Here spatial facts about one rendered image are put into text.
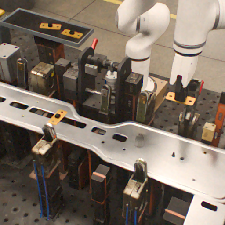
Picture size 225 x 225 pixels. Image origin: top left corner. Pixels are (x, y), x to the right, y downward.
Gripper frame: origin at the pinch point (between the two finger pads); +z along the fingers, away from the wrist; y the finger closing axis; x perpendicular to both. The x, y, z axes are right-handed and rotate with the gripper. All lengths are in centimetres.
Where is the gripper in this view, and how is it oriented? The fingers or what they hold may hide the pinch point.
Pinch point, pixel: (181, 92)
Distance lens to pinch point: 123.6
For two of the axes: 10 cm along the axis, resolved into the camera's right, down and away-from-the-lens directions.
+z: 0.1, 7.6, 6.5
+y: -4.3, 5.9, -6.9
